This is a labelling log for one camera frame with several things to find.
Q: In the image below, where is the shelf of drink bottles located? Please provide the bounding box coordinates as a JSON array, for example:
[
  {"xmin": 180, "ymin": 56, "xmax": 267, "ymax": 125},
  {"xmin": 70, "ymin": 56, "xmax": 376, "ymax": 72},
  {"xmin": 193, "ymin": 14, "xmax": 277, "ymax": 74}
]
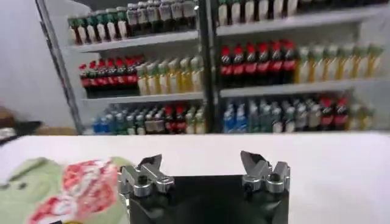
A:
[{"xmin": 34, "ymin": 0, "xmax": 390, "ymax": 136}]

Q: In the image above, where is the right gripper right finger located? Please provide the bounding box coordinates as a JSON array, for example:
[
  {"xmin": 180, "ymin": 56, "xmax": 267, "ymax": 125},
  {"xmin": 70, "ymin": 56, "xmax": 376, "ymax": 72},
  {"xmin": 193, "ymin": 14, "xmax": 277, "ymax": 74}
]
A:
[{"xmin": 240, "ymin": 150, "xmax": 291, "ymax": 195}]

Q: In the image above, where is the light green shirt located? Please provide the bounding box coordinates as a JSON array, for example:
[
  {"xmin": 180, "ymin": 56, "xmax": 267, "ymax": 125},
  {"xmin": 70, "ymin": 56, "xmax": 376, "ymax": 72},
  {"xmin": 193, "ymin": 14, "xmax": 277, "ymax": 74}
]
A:
[{"xmin": 0, "ymin": 156, "xmax": 135, "ymax": 224}]

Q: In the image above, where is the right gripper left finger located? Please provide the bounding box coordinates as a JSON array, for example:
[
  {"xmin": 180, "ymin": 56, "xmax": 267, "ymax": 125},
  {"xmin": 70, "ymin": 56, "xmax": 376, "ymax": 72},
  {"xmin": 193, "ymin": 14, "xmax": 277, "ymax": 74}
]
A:
[{"xmin": 117, "ymin": 153, "xmax": 176, "ymax": 198}]

